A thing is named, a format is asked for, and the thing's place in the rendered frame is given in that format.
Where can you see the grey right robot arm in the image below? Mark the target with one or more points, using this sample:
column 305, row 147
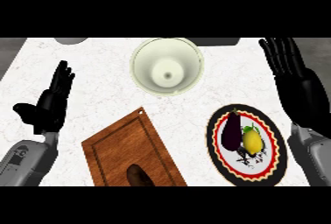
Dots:
column 314, row 154

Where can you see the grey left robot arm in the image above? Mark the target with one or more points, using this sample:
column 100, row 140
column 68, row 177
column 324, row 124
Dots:
column 24, row 159

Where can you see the dark grey flat object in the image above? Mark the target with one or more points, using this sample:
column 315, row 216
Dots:
column 218, row 41

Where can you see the dark purple eggplant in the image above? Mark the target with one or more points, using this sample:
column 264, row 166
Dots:
column 232, row 132

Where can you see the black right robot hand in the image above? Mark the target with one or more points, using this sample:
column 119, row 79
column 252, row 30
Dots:
column 302, row 93

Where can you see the pale green bowl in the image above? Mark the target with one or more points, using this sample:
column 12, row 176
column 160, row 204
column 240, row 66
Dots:
column 167, row 66

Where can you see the brown wooden cutting board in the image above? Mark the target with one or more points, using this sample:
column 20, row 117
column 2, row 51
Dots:
column 129, row 151

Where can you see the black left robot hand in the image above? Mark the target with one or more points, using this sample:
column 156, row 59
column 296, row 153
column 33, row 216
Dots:
column 51, row 105

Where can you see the grey round object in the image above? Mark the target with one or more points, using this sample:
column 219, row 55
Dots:
column 71, row 40

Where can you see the yellow lemon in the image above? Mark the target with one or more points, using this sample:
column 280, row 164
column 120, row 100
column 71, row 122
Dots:
column 253, row 141

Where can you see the black red patterned plate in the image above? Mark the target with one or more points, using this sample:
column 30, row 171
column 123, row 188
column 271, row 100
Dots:
column 246, row 145

